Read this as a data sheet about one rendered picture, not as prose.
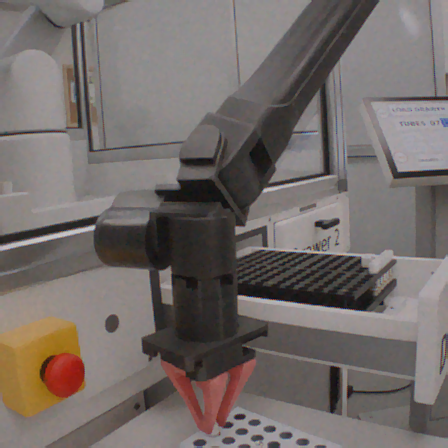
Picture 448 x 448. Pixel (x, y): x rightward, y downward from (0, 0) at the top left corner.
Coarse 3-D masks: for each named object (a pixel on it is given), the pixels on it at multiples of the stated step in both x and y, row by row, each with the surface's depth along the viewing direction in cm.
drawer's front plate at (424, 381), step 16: (432, 288) 41; (432, 304) 39; (432, 320) 40; (432, 336) 40; (432, 352) 40; (416, 368) 41; (432, 368) 40; (416, 384) 41; (432, 384) 40; (416, 400) 42; (432, 400) 41
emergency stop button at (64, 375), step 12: (60, 360) 40; (72, 360) 40; (48, 372) 39; (60, 372) 39; (72, 372) 40; (84, 372) 41; (48, 384) 39; (60, 384) 39; (72, 384) 40; (60, 396) 40
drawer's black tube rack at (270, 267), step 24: (240, 264) 68; (264, 264) 66; (288, 264) 65; (312, 264) 65; (336, 264) 63; (360, 264) 62; (240, 288) 66; (264, 288) 56; (288, 288) 54; (312, 288) 53; (336, 288) 53; (384, 288) 61
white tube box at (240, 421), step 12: (240, 408) 48; (228, 420) 46; (240, 420) 45; (252, 420) 46; (264, 420) 45; (228, 432) 43; (240, 432) 44; (252, 432) 43; (264, 432) 43; (276, 432) 43; (288, 432) 43; (300, 432) 43; (180, 444) 42; (192, 444) 42; (204, 444) 43; (216, 444) 42; (228, 444) 43; (240, 444) 41; (252, 444) 41; (276, 444) 42; (288, 444) 41; (300, 444) 42; (312, 444) 40; (324, 444) 40; (336, 444) 40
